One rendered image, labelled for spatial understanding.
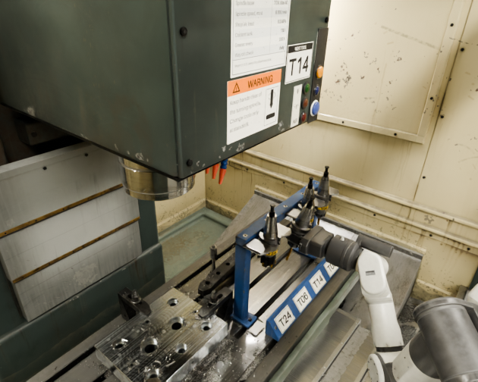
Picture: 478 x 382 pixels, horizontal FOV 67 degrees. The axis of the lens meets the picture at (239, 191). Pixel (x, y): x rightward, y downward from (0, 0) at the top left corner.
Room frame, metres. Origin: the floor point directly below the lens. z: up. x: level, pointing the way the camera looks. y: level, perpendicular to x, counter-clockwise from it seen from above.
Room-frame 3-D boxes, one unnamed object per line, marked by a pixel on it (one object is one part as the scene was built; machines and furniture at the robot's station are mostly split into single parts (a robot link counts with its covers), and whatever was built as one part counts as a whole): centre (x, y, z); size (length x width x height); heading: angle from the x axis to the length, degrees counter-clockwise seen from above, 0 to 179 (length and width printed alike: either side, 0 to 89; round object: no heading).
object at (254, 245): (0.82, -0.06, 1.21); 0.07 x 0.05 x 0.01; 52
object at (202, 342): (0.70, 0.20, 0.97); 0.29 x 0.23 x 0.05; 142
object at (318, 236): (0.87, -0.26, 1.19); 0.13 x 0.12 x 0.10; 142
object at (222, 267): (1.01, 0.05, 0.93); 0.26 x 0.05 x 0.06; 147
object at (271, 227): (0.86, -0.09, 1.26); 0.04 x 0.04 x 0.07
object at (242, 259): (0.85, -0.02, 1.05); 0.10 x 0.05 x 0.30; 52
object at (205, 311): (0.81, 0.06, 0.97); 0.13 x 0.03 x 0.15; 142
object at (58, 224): (0.99, 0.53, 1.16); 0.48 x 0.05 x 0.51; 142
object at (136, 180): (0.72, 0.18, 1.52); 0.16 x 0.16 x 0.12
